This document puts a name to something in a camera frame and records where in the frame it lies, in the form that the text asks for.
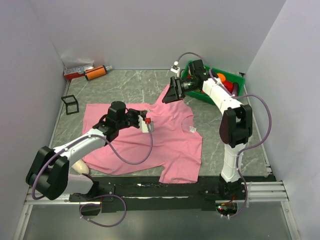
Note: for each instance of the small black square frame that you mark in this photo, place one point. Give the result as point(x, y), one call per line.
point(71, 104)

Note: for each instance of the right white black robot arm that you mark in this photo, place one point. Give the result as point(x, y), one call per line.
point(236, 125)

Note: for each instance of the red white flat box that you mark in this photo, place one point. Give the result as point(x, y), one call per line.
point(76, 72)

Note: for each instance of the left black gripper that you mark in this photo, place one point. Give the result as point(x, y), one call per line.
point(137, 112)

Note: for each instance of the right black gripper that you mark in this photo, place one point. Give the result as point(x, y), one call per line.
point(174, 93)

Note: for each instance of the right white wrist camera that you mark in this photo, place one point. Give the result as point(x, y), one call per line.
point(175, 68)

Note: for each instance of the white daikon radish toy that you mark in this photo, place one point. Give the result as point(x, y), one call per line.
point(80, 167)

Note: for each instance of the aluminium rail frame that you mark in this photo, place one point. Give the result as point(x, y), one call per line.
point(265, 214)

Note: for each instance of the orange cylindrical bottle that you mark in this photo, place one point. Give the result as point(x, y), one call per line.
point(97, 72)

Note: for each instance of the orange toy fruit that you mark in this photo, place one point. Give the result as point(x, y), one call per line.
point(221, 77)

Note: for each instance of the purple eggplant toy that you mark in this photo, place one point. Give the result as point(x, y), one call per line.
point(235, 89)

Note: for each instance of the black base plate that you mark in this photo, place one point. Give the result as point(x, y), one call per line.
point(144, 193)

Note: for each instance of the clear plastic bag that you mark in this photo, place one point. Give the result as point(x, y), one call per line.
point(72, 60)

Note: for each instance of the pink t-shirt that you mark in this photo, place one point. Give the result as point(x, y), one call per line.
point(174, 144)

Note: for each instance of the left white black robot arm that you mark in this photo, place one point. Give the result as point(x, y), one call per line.
point(49, 175)

